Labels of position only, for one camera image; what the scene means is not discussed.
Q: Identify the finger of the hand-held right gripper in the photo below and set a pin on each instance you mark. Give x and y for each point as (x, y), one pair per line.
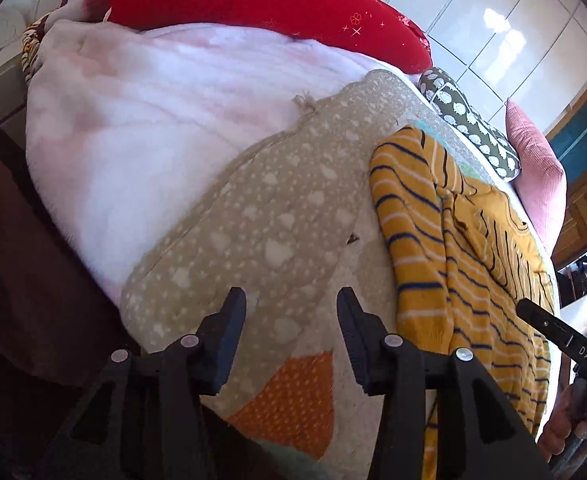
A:
(541, 317)

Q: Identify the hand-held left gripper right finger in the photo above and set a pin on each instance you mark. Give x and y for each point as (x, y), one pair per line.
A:
(354, 342)

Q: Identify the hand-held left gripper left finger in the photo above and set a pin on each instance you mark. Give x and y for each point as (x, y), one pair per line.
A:
(231, 342)

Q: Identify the yellow striped knit sweater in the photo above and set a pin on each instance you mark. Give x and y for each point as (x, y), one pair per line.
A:
(473, 270)

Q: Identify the person's right hand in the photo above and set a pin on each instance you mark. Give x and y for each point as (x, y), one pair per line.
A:
(556, 430)

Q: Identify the white side table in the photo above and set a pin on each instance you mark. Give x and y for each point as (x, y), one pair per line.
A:
(581, 315)

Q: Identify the beige cloud-print quilt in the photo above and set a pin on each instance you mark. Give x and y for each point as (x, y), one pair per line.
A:
(273, 220)

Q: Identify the wooden door with glass panel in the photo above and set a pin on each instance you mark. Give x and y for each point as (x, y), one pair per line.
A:
(586, 175)

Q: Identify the green patterned pillow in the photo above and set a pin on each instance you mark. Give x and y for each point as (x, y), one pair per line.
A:
(473, 120)

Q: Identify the pink fluffy blanket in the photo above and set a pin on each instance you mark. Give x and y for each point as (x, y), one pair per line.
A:
(173, 110)

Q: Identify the white glossy wardrobe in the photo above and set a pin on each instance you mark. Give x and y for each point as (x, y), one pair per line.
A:
(498, 15)

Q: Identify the tiger-striped cloth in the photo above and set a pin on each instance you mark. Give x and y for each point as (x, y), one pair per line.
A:
(32, 45)

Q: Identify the cream padded headboard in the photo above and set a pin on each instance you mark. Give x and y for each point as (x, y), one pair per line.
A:
(3, 40)

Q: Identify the dark brown bed frame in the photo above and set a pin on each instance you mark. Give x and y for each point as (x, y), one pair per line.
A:
(23, 270)

